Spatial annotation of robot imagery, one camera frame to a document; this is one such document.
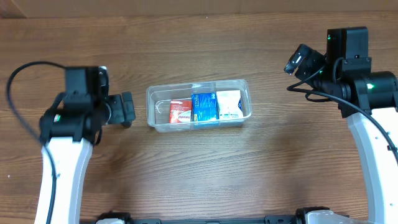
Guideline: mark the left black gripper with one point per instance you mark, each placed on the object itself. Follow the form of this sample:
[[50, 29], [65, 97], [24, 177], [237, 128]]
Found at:
[[127, 108]]

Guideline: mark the red white medicine box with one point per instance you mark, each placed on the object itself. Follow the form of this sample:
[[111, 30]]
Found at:
[[180, 111]]

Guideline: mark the blue lozenge box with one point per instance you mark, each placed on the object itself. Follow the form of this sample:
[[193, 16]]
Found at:
[[205, 106]]

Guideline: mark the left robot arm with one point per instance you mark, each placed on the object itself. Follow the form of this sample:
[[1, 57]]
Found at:
[[69, 130]]

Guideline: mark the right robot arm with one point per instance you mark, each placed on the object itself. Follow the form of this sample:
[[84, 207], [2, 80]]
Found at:
[[367, 101]]

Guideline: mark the clear plastic container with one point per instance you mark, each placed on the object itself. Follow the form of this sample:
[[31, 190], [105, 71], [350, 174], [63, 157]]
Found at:
[[159, 98]]

